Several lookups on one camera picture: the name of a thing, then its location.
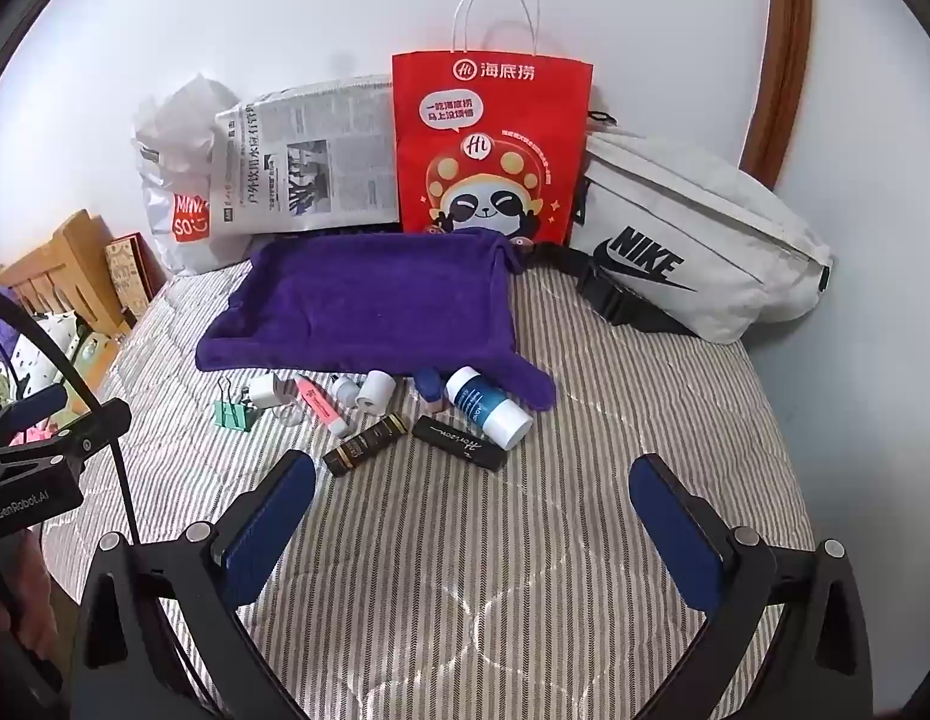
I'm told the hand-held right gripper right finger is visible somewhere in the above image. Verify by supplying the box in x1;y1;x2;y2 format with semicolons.
628;454;875;720

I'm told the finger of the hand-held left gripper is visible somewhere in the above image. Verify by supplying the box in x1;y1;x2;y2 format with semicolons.
0;384;67;440
7;400;132;470

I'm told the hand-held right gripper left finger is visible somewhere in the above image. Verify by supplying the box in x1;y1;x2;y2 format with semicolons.
69;450;317;720

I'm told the green binder clip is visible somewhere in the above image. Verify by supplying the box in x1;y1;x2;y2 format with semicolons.
214;381;257;432

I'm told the black and gold tube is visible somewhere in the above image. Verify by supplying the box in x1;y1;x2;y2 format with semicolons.
322;412;410;477

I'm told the pink highlighter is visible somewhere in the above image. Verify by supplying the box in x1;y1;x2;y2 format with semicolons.
291;373;350;436

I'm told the white charger plug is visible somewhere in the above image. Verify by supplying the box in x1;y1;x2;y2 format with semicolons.
247;375;297;410

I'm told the small blue bottle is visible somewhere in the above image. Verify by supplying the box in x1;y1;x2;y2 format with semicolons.
414;366;447;413

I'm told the white bottle with blue label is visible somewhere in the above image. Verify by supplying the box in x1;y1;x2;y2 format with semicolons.
445;366;535;451

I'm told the person's left hand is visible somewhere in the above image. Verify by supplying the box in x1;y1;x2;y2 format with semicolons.
0;540;59;662

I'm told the white dotted cloth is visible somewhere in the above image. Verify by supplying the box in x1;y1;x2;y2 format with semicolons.
15;307;121;406

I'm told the brown patterned box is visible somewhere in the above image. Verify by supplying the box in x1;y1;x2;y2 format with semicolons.
105;235;160;317

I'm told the striped bedsheet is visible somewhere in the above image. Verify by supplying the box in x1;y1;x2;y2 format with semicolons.
41;240;833;720

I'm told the purple towel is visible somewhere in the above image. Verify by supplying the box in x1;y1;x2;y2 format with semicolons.
195;231;557;413

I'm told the white plastic shopping bag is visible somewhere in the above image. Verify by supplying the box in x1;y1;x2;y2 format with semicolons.
133;73;256;277

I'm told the white waist bag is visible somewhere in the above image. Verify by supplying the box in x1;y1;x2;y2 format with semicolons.
525;111;837;346

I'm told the folded newspaper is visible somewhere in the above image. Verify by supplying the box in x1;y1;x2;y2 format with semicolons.
214;75;402;237

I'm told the red paper bag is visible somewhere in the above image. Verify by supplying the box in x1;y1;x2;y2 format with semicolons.
392;0;593;247

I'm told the black cable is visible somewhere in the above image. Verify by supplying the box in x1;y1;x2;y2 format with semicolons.
0;285;147;548

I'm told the brown wooden frame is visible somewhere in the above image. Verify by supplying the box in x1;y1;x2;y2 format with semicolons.
739;0;815;181

